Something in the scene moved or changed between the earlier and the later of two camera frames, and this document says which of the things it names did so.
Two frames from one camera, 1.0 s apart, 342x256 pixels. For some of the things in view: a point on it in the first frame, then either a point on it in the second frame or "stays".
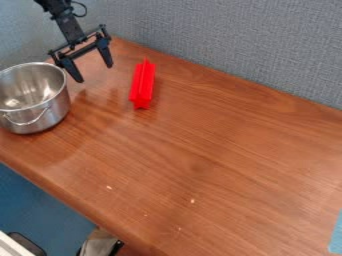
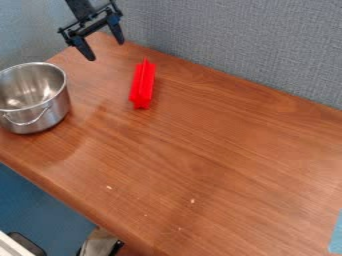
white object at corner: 9,247 stays
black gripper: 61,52 → 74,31
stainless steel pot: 35,98 stays
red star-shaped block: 142,86 stays
